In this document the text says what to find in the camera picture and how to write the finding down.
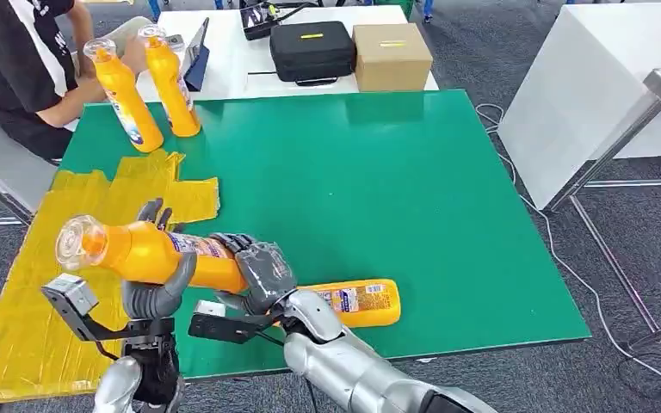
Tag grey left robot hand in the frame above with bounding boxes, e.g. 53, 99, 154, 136
120, 198, 199, 322

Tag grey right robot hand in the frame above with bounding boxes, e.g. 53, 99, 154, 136
210, 232, 300, 317

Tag orange drink bottle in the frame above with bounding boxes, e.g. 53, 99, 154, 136
296, 278, 403, 330
54, 214, 250, 295
83, 38, 165, 154
137, 24, 203, 139

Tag green table mat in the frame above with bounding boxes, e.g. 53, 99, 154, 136
59, 89, 592, 382

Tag yellow plastic sheet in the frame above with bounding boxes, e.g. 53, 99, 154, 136
0, 151, 221, 407

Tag white table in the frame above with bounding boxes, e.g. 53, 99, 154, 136
133, 5, 441, 104

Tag tablet with dark cover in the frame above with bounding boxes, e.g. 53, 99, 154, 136
182, 16, 211, 93

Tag black zip case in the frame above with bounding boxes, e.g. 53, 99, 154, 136
269, 21, 358, 88

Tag brown cardboard box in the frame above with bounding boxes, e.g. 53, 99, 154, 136
352, 23, 435, 94

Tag black controller device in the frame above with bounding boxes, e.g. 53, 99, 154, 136
238, 0, 321, 42

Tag person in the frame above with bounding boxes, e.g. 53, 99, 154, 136
0, 0, 152, 164

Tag large white cabinet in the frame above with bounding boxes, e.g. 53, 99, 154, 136
497, 3, 661, 212

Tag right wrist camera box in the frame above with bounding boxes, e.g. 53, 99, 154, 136
188, 300, 287, 347

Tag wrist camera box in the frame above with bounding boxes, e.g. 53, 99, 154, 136
40, 273, 176, 344
188, 300, 287, 347

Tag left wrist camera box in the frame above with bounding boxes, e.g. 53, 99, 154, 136
40, 273, 176, 344

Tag white floor cable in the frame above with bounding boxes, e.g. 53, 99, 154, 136
474, 103, 661, 389

